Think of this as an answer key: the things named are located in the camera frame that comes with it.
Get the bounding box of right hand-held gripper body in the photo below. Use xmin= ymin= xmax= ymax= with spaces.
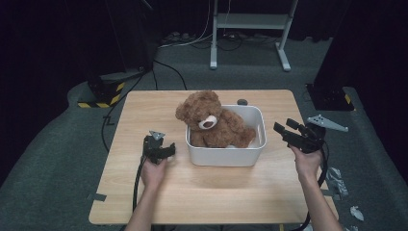
xmin=286 ymin=114 xmax=349 ymax=155

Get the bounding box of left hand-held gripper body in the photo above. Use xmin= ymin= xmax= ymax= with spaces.
xmin=142 ymin=130 xmax=168 ymax=165

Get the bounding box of brown teddy bear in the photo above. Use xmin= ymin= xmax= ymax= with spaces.
xmin=174 ymin=90 xmax=257 ymax=149

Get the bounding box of white plastic bin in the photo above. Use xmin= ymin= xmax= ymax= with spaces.
xmin=185 ymin=104 xmax=268 ymax=168

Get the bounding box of person's right hand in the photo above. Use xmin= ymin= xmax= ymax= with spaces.
xmin=289 ymin=144 xmax=323 ymax=185

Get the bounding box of person's left hand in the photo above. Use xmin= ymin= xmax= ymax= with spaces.
xmin=140 ymin=156 xmax=168 ymax=193

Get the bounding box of black base with yellow mark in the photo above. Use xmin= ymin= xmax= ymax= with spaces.
xmin=305 ymin=83 xmax=357 ymax=113

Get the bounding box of crumpled grey tape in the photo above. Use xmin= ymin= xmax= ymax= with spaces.
xmin=326 ymin=167 xmax=350 ymax=198

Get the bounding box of grey tape strip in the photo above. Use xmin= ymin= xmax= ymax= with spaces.
xmin=86 ymin=192 xmax=108 ymax=203

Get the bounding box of black yellow striped base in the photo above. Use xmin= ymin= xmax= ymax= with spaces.
xmin=77 ymin=73 xmax=127 ymax=110

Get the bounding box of crumpled white paper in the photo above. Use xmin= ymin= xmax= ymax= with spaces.
xmin=348 ymin=205 xmax=366 ymax=222

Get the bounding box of white metal stand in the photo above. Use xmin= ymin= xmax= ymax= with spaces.
xmin=209 ymin=0 xmax=299 ymax=72

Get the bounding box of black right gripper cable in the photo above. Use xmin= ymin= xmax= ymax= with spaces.
xmin=290 ymin=140 xmax=329 ymax=231

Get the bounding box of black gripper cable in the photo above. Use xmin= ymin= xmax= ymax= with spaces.
xmin=290 ymin=140 xmax=329 ymax=231
xmin=132 ymin=155 xmax=147 ymax=215

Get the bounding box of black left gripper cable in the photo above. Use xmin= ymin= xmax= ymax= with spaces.
xmin=132 ymin=155 xmax=147 ymax=215

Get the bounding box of black floor cable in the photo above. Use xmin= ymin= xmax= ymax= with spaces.
xmin=100 ymin=59 xmax=189 ymax=152

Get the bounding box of white cable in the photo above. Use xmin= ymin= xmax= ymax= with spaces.
xmin=158 ymin=0 xmax=215 ymax=50

